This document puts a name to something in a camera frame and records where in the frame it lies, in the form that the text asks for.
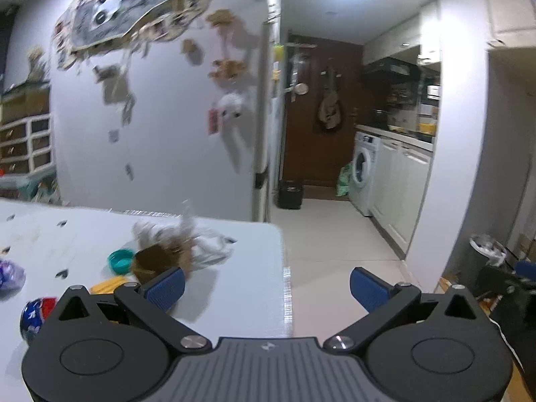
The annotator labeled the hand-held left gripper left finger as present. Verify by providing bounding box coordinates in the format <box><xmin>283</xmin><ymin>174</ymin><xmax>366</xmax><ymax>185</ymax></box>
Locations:
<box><xmin>38</xmin><ymin>266</ymin><xmax>212</xmax><ymax>353</ymax></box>

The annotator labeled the hanging tote bag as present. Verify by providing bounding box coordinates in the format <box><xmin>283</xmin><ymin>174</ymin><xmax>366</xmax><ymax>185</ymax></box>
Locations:
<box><xmin>316</xmin><ymin>67</ymin><xmax>345</xmax><ymax>132</ymax></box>

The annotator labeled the silver foil table cover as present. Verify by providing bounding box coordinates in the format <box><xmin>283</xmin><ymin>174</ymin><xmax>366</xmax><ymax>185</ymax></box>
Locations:
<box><xmin>0</xmin><ymin>199</ymin><xmax>294</xmax><ymax>340</ymax></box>

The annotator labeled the bear print dark cloth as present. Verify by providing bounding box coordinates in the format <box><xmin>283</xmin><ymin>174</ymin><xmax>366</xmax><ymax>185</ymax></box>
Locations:
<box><xmin>488</xmin><ymin>297</ymin><xmax>536</xmax><ymax>386</ymax></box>

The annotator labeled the dried flower bunch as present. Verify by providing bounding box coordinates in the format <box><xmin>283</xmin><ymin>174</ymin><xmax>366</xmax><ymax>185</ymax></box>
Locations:
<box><xmin>26</xmin><ymin>46</ymin><xmax>49</xmax><ymax>84</ymax></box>

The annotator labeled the grey bin with white liner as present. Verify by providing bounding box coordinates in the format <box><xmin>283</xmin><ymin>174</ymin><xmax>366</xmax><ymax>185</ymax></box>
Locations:
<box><xmin>454</xmin><ymin>234</ymin><xmax>508</xmax><ymax>285</ymax></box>

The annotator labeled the white kitchen cabinet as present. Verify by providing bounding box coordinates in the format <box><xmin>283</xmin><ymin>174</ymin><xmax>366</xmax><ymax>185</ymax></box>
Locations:
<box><xmin>371</xmin><ymin>134</ymin><xmax>434</xmax><ymax>256</ymax></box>

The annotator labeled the green lid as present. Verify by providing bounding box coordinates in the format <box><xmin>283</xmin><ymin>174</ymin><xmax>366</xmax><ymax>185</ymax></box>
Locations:
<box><xmin>108</xmin><ymin>250</ymin><xmax>135</xmax><ymax>274</ymax></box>

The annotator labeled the grey wall holder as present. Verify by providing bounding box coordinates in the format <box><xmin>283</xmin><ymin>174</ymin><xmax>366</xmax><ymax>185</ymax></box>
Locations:
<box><xmin>93</xmin><ymin>64</ymin><xmax>122</xmax><ymax>82</ymax></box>

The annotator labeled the white washing machine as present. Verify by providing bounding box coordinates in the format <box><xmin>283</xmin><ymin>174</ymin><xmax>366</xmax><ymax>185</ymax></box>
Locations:
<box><xmin>349</xmin><ymin>131</ymin><xmax>383</xmax><ymax>217</ymax></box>

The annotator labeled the crushed blue soda can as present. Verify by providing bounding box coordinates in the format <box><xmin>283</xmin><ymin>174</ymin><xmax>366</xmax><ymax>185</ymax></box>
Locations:
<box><xmin>21</xmin><ymin>297</ymin><xmax>59</xmax><ymax>342</ymax></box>

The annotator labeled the white sheep plush toy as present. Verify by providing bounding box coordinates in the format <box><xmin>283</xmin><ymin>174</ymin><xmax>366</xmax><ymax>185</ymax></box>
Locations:
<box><xmin>218</xmin><ymin>91</ymin><xmax>248</xmax><ymax>120</ymax></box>

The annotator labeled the yellow packet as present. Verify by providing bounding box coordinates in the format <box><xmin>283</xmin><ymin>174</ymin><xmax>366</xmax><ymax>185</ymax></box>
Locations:
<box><xmin>90</xmin><ymin>276</ymin><xmax>135</xmax><ymax>296</ymax></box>

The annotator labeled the glass tank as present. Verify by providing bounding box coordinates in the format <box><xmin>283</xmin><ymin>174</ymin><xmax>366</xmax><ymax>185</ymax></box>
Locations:
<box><xmin>0</xmin><ymin>84</ymin><xmax>52</xmax><ymax>124</ymax></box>

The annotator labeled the brown door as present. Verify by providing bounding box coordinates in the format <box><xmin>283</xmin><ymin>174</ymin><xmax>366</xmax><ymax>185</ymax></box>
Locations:
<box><xmin>281</xmin><ymin>33</ymin><xmax>363</xmax><ymax>187</ymax></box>

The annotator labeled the cluster of wall photos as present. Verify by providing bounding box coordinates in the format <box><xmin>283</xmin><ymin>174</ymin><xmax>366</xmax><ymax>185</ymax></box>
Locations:
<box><xmin>52</xmin><ymin>21</ymin><xmax>84</xmax><ymax>70</ymax></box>

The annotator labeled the printed wall hanging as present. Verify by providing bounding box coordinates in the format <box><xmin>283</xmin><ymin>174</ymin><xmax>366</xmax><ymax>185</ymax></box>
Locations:
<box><xmin>52</xmin><ymin>0</ymin><xmax>227</xmax><ymax>70</ymax></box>

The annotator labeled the blue wrapper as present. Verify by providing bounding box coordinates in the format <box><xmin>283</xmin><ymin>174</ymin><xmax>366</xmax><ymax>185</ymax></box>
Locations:
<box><xmin>0</xmin><ymin>260</ymin><xmax>26</xmax><ymax>300</ymax></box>

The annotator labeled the hanging ladle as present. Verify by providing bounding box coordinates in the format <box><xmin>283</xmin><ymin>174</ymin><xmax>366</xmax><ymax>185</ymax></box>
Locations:
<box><xmin>289</xmin><ymin>52</ymin><xmax>311</xmax><ymax>101</ymax></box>

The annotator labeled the white upper cabinet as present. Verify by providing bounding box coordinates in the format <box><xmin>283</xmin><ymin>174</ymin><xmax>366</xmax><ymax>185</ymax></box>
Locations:
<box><xmin>362</xmin><ymin>0</ymin><xmax>441</xmax><ymax>67</ymax></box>

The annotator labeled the black range hood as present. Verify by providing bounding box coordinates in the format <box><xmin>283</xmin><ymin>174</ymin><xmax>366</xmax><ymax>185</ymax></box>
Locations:
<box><xmin>362</xmin><ymin>58</ymin><xmax>419</xmax><ymax>77</ymax></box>

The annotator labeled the white drawer cabinet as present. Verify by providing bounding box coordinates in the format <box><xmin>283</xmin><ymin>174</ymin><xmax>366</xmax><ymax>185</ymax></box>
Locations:
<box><xmin>0</xmin><ymin>113</ymin><xmax>55</xmax><ymax>177</ymax></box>

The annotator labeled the green bag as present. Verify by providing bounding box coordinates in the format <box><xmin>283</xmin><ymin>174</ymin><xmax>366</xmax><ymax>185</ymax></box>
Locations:
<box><xmin>336</xmin><ymin>162</ymin><xmax>353</xmax><ymax>197</ymax></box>

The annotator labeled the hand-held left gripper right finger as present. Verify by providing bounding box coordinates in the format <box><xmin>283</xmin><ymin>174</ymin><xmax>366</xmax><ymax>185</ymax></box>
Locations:
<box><xmin>322</xmin><ymin>267</ymin><xmax>499</xmax><ymax>354</ymax></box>

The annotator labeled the black floor bin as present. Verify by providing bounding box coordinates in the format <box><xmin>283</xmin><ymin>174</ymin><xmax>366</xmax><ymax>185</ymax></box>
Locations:
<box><xmin>277</xmin><ymin>179</ymin><xmax>304</xmax><ymax>210</ymax></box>

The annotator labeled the brown paper bag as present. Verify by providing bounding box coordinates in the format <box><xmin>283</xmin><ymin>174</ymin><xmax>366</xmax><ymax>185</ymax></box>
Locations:
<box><xmin>131</xmin><ymin>234</ymin><xmax>197</xmax><ymax>285</ymax></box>

